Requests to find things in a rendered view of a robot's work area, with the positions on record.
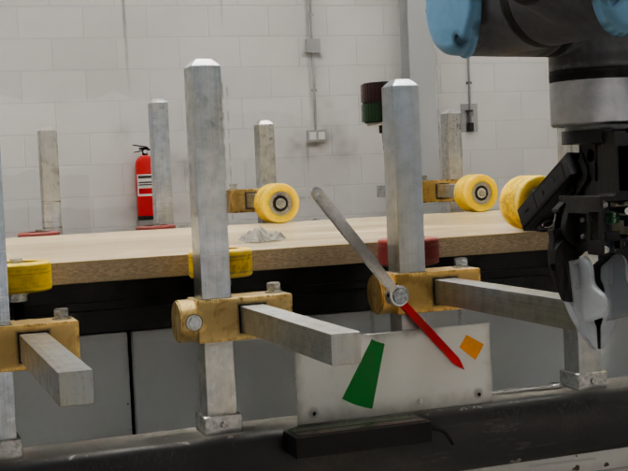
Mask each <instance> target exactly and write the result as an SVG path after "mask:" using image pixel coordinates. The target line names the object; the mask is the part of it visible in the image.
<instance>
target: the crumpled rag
mask: <svg viewBox="0 0 628 471"><path fill-rule="evenodd" d="M285 238H286V237H285V236H284V235H283V234H282V233H281V232H280V231H278V230H276V231H275V232H274V233H272V232H270V233H267V232H266V230H265V229H264V228H263V227H262V226H261V225H260V229H258V228H257V227H255V229H253V231H251V230H248V232H247V233H245V234H244V235H242V236H241V237H240V238H239V239H238V241H240V240H243V242H242V243H244V242H245V243H246V242H247V243H249V242H265V241H271V240H272V241H273V240H276V241H277V240H278V241H281V240H284V239H285Z"/></svg>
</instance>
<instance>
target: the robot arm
mask: <svg viewBox="0 0 628 471"><path fill-rule="evenodd" d="M425 5H426V9H425V12H426V22H427V27H428V30H429V33H430V36H431V38H432V40H433V41H434V43H435V45H436V46H437V47H438V48H439V49H440V50H441V51H442V52H444V53H446V54H448V55H453V56H461V57H462V58H465V59H467V58H470V57H471V56H487V57H549V111H550V126H551V127H552V128H564V130H565V132H561V136H562V145H579V152H567V153H566V155H565V156H564V157H563V158H562V159H561V161H560V162H559V163H557V164H556V165H555V166H554V168H553V169H552V170H551V171H550V172H549V173H548V175H547V176H546V177H545V178H544V179H543V180H542V182H541V183H540V184H539V185H538V186H537V187H536V188H535V190H534V191H533V192H532V193H531V194H530V195H529V197H528V198H527V199H526V200H525V201H524V202H523V204H522V205H521V206H520V207H519V208H518V209H517V211H518V214H519V217H520V220H521V226H522V229H523V231H537V232H541V233H545V232H548V234H549V245H548V264H549V271H550V274H551V276H552V278H553V281H554V283H555V286H556V288H557V291H558V293H559V295H560V297H561V299H562V300H563V301H564V304H565V307H566V309H567V311H568V313H569V315H570V317H571V319H572V321H573V323H574V324H575V326H576V327H577V329H578V331H579V333H580V334H581V336H582V337H583V339H584V340H585V341H586V342H587V344H588V345H589V346H590V347H591V348H592V349H593V350H599V349H603V348H604V347H605V345H606V343H607V341H608V340H609V339H610V337H611V335H612V333H613V331H614V329H615V326H616V323H617V320H618V319H620V318H623V317H627V316H628V0H425ZM585 251H587V252H588V254H591V255H605V256H603V257H602V258H601V259H599V260H598V261H597V262H596V263H595V264H594V265H592V261H591V260H590V258H589V257H587V256H585V257H581V258H579V256H581V255H582V254H583V253H584V252H585Z"/></svg>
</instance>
